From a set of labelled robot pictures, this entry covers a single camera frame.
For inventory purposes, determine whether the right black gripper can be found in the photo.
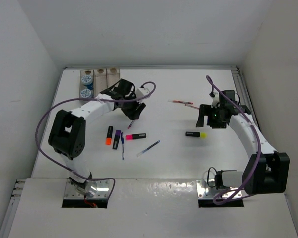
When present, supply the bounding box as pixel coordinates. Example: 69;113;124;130
196;104;226;129

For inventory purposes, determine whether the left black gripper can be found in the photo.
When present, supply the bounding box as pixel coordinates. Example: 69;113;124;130
121;91;145;120

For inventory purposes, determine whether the pink gel pen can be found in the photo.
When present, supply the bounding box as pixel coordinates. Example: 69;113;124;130
127;120;136;129

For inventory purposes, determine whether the red gel pen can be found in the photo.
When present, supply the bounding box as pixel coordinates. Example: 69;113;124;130
184;104;199;110
168;100;193;105

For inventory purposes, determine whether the yellow highlighter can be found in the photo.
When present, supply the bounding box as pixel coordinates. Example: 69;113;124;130
185;131;207;138

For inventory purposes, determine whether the blue capped pen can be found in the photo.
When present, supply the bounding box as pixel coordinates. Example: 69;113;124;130
121;132;125;160

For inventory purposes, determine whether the blue refill pen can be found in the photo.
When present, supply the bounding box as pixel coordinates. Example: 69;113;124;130
136;140;161;157

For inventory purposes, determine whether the blue tape roll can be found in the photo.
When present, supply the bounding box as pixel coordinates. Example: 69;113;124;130
80;88;93;100
81;75;94;90

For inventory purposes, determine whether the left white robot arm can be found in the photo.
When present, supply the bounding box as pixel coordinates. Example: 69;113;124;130
48;79;150;190

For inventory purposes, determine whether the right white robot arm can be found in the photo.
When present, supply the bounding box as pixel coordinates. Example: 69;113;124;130
196;90;290;195

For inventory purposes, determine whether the pink highlighter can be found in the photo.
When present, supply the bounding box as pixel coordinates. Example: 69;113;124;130
126;133;147;140

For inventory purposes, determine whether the purple highlighter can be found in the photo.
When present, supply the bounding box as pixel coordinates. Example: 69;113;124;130
112;130;121;150

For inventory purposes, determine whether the orange highlighter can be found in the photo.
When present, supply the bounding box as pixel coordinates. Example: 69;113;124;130
106;126;114;145

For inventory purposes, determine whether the clear acrylic organizer tray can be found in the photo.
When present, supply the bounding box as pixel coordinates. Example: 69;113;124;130
79;67;121;98

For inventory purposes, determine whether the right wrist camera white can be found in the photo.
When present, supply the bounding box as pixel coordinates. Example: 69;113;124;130
209;92;220;108

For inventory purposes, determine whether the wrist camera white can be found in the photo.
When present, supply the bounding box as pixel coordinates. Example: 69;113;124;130
135;87;150;99
209;92;220;108

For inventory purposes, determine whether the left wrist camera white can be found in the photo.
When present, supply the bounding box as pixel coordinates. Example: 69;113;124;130
135;87;150;99

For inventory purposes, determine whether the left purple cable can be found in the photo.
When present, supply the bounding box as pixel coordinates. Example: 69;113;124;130
35;81;156;206

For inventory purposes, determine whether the purple cable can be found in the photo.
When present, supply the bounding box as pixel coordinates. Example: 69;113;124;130
205;75;262;205
35;81;156;206

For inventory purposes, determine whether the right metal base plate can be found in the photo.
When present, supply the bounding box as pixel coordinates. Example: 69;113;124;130
196;178;237;200

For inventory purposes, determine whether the metal base plate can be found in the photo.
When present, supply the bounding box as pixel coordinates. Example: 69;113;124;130
196;178;237;200
64;179;110;200

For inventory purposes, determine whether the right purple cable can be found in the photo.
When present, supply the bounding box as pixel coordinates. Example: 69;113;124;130
205;75;262;205

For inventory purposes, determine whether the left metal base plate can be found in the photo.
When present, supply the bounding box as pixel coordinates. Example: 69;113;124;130
64;179;110;200

